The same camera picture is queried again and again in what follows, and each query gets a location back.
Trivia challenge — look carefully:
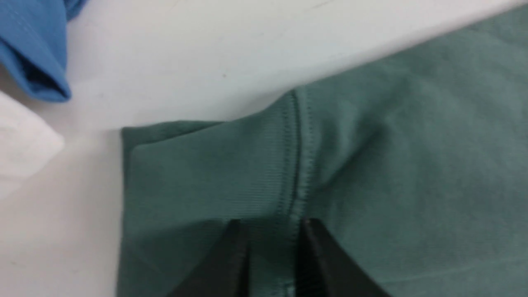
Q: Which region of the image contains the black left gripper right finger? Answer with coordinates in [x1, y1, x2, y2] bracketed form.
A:
[295, 218, 390, 297]

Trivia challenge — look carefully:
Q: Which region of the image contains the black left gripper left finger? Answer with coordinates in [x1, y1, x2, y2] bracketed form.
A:
[168, 219, 250, 297]

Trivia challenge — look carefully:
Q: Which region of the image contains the green long sleeve shirt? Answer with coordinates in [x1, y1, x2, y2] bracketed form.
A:
[116, 5, 528, 297]

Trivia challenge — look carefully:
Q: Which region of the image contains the white crumpled garment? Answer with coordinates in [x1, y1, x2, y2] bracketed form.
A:
[0, 92, 65, 198]

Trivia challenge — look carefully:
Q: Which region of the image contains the blue crumpled garment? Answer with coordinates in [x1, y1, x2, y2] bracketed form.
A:
[0, 0, 86, 103]

